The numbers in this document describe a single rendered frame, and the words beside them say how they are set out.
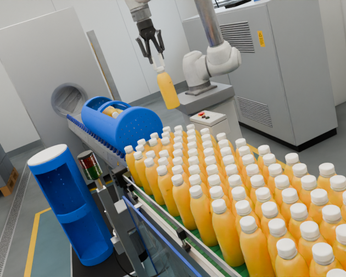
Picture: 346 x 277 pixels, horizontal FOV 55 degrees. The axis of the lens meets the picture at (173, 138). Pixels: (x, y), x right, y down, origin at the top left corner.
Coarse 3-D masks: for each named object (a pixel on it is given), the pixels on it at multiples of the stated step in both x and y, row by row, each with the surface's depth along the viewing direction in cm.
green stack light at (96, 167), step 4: (96, 164) 126; (88, 168) 124; (92, 168) 125; (96, 168) 126; (100, 168) 128; (84, 172) 126; (88, 172) 125; (92, 172) 125; (96, 172) 126; (100, 172) 127; (88, 176) 126; (92, 176) 126; (96, 176) 126
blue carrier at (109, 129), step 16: (96, 112) 214; (128, 112) 176; (144, 112) 180; (96, 128) 212; (112, 128) 180; (128, 128) 177; (144, 128) 181; (160, 128) 186; (112, 144) 190; (128, 144) 179
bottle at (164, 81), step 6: (162, 72) 160; (162, 78) 160; (168, 78) 160; (162, 84) 160; (168, 84) 161; (162, 90) 162; (168, 90) 161; (174, 90) 163; (168, 96) 162; (174, 96) 163; (168, 102) 164; (174, 102) 164; (168, 108) 166
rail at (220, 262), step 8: (152, 200) 134; (160, 208) 126; (168, 216) 121; (176, 224) 116; (192, 240) 107; (200, 248) 103; (208, 248) 98; (216, 256) 94; (224, 264) 90; (232, 272) 87
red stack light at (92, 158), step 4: (92, 156) 125; (80, 160) 123; (84, 160) 123; (88, 160) 124; (92, 160) 125; (96, 160) 126; (80, 164) 125; (84, 164) 124; (88, 164) 124; (92, 164) 125; (84, 168) 125
